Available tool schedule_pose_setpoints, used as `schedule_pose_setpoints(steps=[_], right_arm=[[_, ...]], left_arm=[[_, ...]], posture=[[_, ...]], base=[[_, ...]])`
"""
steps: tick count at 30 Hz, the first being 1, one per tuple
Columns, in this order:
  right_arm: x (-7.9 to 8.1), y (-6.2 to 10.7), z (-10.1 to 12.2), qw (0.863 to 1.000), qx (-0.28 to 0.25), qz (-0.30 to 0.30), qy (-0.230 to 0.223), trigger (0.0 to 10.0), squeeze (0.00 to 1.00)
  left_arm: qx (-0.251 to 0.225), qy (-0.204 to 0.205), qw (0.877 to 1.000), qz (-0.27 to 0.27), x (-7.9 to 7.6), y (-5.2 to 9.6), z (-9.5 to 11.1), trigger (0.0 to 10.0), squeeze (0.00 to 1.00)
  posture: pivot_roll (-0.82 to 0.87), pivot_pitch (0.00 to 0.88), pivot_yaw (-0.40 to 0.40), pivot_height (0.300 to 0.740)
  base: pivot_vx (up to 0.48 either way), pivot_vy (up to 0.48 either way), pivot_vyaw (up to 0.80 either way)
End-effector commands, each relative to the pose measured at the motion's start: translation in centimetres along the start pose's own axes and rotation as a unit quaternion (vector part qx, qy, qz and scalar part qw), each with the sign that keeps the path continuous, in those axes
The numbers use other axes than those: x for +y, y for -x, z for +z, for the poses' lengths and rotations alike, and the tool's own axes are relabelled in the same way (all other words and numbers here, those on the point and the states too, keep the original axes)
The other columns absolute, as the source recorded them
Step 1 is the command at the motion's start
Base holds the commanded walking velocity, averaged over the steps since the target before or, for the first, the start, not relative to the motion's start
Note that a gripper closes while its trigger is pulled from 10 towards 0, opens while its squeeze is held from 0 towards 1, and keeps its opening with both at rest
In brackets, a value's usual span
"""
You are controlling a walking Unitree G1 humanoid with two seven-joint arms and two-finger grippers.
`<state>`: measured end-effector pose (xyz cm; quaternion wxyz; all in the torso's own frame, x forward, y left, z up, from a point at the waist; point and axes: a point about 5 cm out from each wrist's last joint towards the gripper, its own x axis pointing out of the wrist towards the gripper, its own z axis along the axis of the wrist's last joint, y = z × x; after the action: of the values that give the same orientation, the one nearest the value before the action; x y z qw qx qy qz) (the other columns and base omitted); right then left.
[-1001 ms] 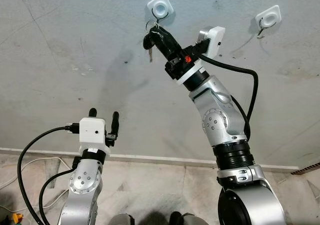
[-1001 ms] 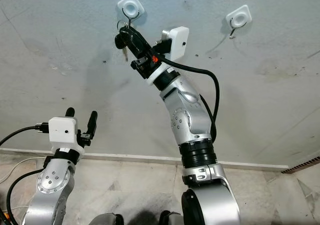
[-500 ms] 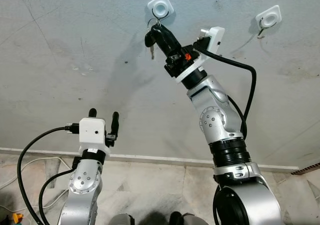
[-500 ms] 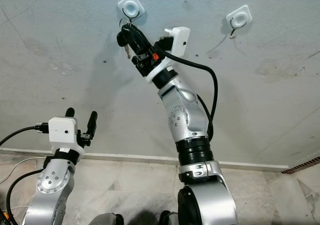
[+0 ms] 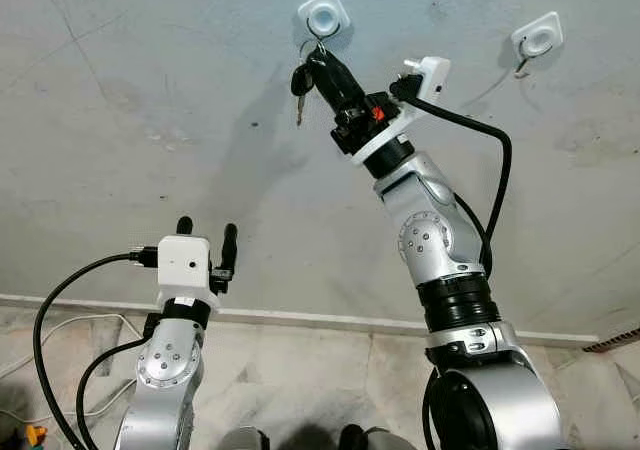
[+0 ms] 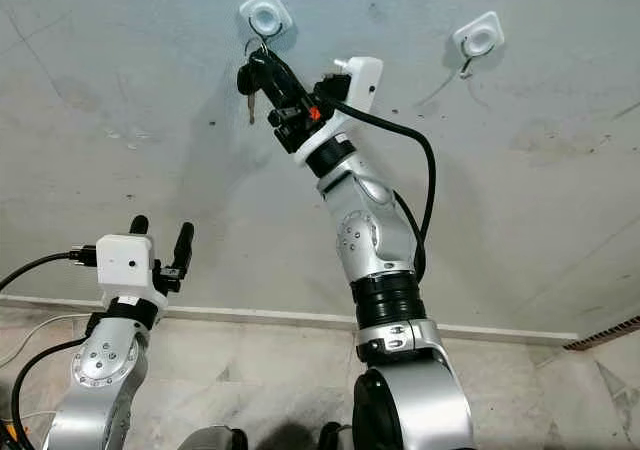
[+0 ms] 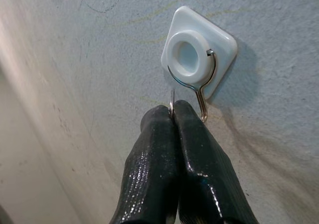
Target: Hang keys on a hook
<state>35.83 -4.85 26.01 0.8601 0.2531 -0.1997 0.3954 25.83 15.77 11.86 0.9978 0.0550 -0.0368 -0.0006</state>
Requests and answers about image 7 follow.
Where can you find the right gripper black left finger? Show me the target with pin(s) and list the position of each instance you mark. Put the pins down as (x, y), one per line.
(152, 164)

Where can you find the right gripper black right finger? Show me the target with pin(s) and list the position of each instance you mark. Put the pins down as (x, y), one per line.
(207, 174)

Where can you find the white adhesive wall hook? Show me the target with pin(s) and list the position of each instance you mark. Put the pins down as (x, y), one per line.
(174, 42)

